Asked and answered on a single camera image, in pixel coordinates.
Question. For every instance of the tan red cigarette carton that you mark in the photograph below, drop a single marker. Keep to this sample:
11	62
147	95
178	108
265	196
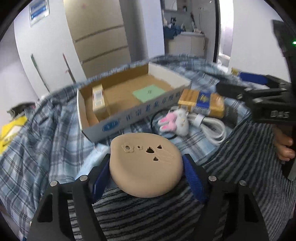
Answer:
100	104

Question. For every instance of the blue plaid shirt cloth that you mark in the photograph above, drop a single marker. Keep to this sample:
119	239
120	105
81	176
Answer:
50	146

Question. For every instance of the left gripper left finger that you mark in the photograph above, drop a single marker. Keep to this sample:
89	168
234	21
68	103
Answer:
52	219

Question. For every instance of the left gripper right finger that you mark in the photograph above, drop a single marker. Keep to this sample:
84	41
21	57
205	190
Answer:
244	220

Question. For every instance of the red broom stick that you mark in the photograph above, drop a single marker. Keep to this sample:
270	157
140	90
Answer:
68	69

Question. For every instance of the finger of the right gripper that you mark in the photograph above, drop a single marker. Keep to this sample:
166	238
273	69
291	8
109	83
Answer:
254	77
241	93

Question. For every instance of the gold blue cigarette pack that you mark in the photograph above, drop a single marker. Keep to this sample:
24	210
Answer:
206	103

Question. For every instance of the light blue tissue pack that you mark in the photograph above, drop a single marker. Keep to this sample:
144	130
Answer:
95	157

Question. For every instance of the grey electrical panel box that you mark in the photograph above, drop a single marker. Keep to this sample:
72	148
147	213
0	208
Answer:
38	10

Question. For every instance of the bathroom vanity cabinet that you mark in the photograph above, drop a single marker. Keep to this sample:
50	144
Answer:
191	43

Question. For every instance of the cardboard tray box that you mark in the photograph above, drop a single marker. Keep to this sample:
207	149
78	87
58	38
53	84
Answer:
125	108

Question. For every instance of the gold three-door refrigerator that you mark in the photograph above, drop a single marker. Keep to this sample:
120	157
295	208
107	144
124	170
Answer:
98	33

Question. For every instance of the green felt pouch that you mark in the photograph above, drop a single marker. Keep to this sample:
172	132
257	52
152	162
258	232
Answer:
148	93

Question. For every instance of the grey open box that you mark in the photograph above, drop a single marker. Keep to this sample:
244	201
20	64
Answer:
18	109

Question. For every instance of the grey mop handle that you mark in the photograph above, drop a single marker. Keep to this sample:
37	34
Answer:
39	73

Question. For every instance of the blue clothes pile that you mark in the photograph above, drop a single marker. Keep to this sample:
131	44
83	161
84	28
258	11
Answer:
171	31

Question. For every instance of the yellow plastic bag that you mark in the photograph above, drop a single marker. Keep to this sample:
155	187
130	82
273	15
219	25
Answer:
9	131

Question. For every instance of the person's right hand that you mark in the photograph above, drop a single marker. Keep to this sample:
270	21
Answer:
283	144

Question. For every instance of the small yellow blue box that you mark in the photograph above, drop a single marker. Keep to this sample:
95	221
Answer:
235	71

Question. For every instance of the white pink plush toy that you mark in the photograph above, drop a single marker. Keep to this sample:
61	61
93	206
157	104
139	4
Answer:
175	122

